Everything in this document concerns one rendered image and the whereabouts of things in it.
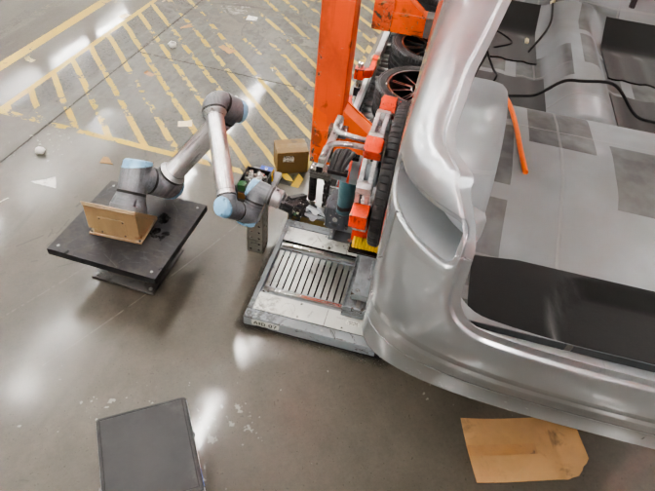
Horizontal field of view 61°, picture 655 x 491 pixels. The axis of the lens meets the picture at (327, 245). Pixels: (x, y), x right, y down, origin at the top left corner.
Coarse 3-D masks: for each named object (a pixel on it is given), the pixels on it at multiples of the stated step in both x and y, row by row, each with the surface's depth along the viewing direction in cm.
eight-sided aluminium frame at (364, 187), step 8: (376, 112) 244; (384, 112) 245; (376, 120) 239; (384, 120) 240; (384, 128) 236; (384, 136) 269; (384, 152) 275; (360, 176) 231; (360, 184) 230; (368, 184) 230; (360, 192) 232; (368, 192) 231; (368, 200) 236
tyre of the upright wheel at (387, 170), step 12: (408, 108) 242; (396, 120) 230; (396, 132) 227; (396, 144) 225; (384, 156) 225; (396, 156) 224; (384, 168) 224; (384, 180) 224; (384, 192) 225; (384, 204) 227; (372, 216) 232; (384, 216) 231; (372, 228) 236; (372, 240) 244
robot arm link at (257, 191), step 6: (252, 180) 255; (258, 180) 256; (252, 186) 254; (258, 186) 254; (264, 186) 255; (270, 186) 256; (246, 192) 255; (252, 192) 254; (258, 192) 254; (264, 192) 254; (270, 192) 254; (252, 198) 255; (258, 198) 255; (264, 198) 255; (270, 198) 254
